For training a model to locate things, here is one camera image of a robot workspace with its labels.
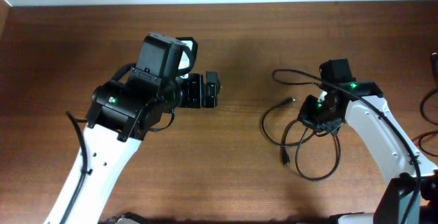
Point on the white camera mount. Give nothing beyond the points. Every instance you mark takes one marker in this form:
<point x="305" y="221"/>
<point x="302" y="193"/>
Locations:
<point x="322" y="96"/>
<point x="188" y="56"/>

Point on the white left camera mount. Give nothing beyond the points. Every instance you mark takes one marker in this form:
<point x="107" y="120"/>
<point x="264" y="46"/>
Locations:
<point x="188" y="56"/>

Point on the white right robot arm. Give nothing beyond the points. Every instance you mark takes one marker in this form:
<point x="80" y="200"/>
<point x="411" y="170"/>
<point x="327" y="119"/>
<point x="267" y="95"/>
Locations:
<point x="411" y="178"/>

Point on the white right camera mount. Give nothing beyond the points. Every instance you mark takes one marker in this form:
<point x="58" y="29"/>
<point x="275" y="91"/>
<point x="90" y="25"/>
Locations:
<point x="322" y="96"/>

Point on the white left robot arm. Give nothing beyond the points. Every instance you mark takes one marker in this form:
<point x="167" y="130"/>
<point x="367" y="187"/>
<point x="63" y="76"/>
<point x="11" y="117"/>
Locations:
<point x="122" y="112"/>

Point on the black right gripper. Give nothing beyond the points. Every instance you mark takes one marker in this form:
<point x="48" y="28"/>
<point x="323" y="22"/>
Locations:
<point x="315" y="120"/>

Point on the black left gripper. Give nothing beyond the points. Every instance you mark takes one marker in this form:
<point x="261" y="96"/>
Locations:
<point x="197" y="99"/>

